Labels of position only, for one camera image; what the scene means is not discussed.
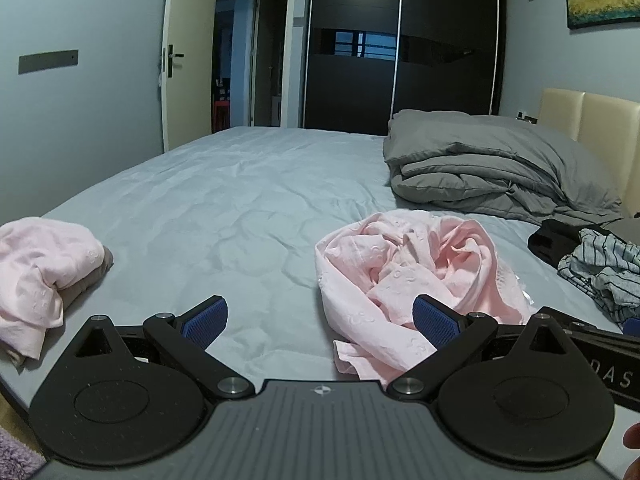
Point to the dark sliding wardrobe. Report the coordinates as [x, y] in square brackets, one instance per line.
[350, 90]

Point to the black garment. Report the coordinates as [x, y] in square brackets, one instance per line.
[550, 245]

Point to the striped garment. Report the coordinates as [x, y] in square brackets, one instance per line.
[605, 270]

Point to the grey duvet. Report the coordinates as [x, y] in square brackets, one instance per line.
[475, 160]

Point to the red stool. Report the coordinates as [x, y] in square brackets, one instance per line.
[220, 112]

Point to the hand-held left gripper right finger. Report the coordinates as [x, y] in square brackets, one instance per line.
[434, 321]

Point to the folded pink garment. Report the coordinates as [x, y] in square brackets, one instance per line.
[35, 260]

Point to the grey wall plate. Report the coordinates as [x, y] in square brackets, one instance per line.
[47, 61]

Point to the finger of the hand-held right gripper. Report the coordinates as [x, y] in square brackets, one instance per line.
[632, 326]

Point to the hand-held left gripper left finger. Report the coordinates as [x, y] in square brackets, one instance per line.
[205, 324]

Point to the bed with pale blue sheet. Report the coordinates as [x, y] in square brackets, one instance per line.
[225, 200]

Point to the purple fluffy rug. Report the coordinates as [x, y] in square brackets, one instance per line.
[15, 455]

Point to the person's right hand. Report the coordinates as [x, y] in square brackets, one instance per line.
[632, 440]

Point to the wall socket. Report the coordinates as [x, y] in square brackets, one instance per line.
[527, 117]

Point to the cream padded headboard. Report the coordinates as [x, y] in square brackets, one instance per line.
[600, 120]

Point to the cream door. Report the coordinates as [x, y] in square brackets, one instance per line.
[187, 100]

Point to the pink embossed garment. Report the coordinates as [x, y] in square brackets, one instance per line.
[400, 260]

